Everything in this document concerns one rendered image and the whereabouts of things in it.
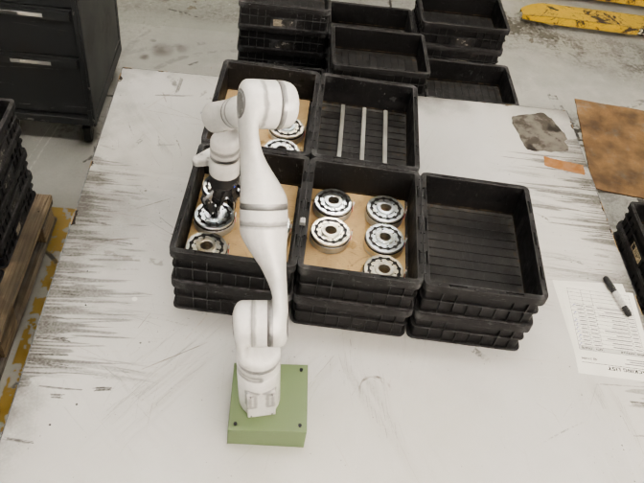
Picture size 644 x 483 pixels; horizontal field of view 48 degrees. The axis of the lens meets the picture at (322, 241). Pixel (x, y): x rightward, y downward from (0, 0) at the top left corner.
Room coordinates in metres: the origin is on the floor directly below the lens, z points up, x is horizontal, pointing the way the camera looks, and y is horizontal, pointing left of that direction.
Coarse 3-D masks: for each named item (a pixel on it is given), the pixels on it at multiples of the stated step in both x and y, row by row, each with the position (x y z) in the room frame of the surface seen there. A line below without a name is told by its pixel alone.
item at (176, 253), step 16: (208, 144) 1.46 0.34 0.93; (304, 160) 1.47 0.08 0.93; (192, 176) 1.33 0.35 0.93; (304, 176) 1.42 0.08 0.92; (304, 192) 1.34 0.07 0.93; (176, 224) 1.16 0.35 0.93; (176, 240) 1.11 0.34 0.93; (176, 256) 1.07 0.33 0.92; (192, 256) 1.07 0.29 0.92; (208, 256) 1.08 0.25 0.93; (224, 256) 1.08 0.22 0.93; (240, 256) 1.09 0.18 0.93; (288, 272) 1.09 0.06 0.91
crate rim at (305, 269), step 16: (320, 160) 1.48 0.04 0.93; (336, 160) 1.49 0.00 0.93; (416, 176) 1.48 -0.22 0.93; (416, 192) 1.42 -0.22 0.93; (304, 208) 1.29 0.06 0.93; (416, 208) 1.35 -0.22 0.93; (416, 224) 1.30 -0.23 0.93; (304, 240) 1.19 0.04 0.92; (416, 240) 1.25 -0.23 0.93; (304, 256) 1.13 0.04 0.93; (304, 272) 1.09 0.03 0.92; (320, 272) 1.09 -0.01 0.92; (336, 272) 1.09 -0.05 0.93; (352, 272) 1.10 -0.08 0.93; (416, 288) 1.10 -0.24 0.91
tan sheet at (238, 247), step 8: (200, 192) 1.38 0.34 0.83; (288, 192) 1.44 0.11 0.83; (296, 192) 1.44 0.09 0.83; (200, 200) 1.35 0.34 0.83; (288, 200) 1.41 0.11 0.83; (288, 208) 1.38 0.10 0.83; (288, 216) 1.35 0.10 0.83; (192, 224) 1.26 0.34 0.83; (192, 232) 1.23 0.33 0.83; (232, 232) 1.25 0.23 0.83; (232, 240) 1.23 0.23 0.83; (240, 240) 1.23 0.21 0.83; (288, 240) 1.26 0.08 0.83; (232, 248) 1.20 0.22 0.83; (240, 248) 1.20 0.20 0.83; (288, 248) 1.23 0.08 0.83; (248, 256) 1.18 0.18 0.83
